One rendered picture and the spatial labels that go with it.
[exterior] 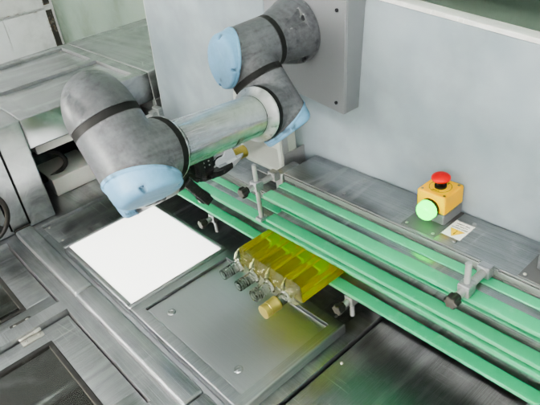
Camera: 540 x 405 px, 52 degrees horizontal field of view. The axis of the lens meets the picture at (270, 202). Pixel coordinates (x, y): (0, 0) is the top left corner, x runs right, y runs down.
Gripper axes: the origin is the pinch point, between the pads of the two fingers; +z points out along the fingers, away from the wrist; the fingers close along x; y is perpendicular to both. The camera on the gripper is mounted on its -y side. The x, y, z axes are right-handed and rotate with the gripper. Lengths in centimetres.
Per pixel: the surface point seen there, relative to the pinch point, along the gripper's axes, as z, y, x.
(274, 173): 1.8, -1.7, -13.9
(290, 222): -1.7, -11.7, -22.2
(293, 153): 12.8, -2.1, -9.7
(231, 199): -2.4, -13.6, 1.6
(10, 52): 48, -41, 347
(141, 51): 29, 5, 96
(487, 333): -3, -12, -78
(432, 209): 8, 2, -57
